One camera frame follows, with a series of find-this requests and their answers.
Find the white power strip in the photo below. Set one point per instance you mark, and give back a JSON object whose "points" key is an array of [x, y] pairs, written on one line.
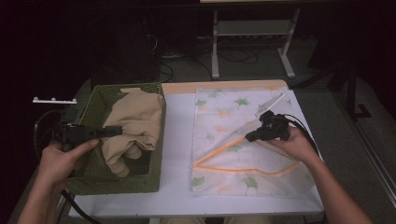
{"points": [[172, 56]]}

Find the green woven basket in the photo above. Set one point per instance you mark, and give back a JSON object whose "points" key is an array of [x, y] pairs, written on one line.
{"points": [[146, 182]]}

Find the aluminium rail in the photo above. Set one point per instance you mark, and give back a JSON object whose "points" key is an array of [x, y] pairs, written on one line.
{"points": [[60, 205], [373, 161]]}

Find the white metal stand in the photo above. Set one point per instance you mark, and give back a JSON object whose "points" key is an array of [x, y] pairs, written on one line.
{"points": [[252, 27]]}

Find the person's left hand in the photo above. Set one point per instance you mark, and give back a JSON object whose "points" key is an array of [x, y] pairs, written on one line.
{"points": [[59, 165]]}

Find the beige garment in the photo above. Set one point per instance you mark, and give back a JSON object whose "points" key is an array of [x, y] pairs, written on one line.
{"points": [[137, 118]]}

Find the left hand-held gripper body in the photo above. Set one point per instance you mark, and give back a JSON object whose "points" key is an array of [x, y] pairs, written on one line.
{"points": [[74, 133]]}

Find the leaf print mesh laundry bag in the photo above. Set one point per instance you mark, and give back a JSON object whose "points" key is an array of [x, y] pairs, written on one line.
{"points": [[224, 102]]}

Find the white board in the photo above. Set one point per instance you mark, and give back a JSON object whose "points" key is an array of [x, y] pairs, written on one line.
{"points": [[177, 140]]}

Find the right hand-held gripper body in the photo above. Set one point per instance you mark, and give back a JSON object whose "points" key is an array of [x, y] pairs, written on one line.
{"points": [[275, 127]]}

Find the person's right hand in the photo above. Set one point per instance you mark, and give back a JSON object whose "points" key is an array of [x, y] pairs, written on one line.
{"points": [[297, 147]]}

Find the black metal stand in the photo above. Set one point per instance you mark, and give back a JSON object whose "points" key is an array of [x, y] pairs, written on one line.
{"points": [[351, 93]]}

